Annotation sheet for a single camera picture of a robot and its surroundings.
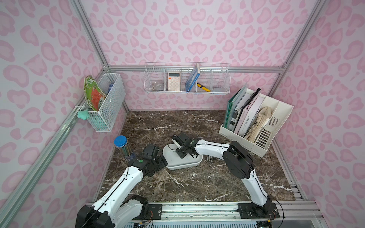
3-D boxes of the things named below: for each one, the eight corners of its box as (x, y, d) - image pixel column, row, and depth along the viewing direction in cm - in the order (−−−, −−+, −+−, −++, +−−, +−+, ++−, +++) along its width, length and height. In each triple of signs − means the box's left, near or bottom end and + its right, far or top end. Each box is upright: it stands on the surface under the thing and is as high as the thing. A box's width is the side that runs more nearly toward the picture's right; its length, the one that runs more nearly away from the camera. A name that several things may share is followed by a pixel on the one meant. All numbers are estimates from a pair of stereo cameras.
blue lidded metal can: (124, 161, 94) (112, 145, 79) (127, 152, 98) (116, 135, 83) (134, 161, 94) (124, 145, 78) (137, 152, 98) (127, 135, 83)
